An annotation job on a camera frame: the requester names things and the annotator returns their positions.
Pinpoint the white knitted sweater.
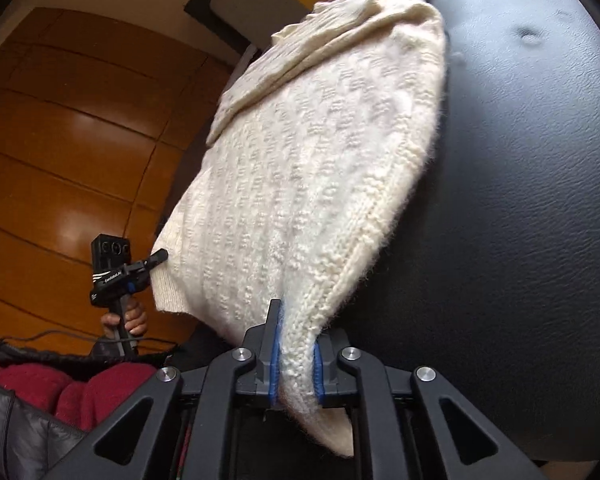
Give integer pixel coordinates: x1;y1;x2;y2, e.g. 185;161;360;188
150;0;445;457

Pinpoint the person's left hand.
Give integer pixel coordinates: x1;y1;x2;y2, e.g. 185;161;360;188
100;297;147;339

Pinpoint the red knitted garment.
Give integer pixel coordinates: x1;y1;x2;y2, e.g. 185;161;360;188
0;363;156;431

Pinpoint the black leather table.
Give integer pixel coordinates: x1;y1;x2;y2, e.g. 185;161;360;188
337;0;600;460

